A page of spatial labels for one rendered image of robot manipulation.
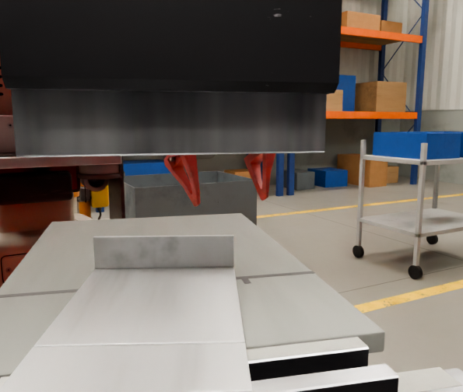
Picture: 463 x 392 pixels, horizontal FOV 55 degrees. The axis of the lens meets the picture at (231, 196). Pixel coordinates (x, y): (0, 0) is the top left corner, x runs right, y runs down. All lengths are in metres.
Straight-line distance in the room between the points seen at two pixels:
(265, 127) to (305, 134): 0.01
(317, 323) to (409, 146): 3.26
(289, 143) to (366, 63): 8.92
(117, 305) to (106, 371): 0.06
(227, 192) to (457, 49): 6.80
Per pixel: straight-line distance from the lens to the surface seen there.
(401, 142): 3.51
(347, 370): 0.18
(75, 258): 0.32
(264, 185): 0.59
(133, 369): 0.18
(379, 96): 8.10
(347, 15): 7.59
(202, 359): 0.18
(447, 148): 3.54
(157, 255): 0.28
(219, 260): 0.28
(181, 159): 0.56
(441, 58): 9.20
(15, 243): 0.85
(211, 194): 2.75
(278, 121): 0.15
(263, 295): 0.24
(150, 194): 2.61
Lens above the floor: 1.09
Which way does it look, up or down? 9 degrees down
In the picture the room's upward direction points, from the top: straight up
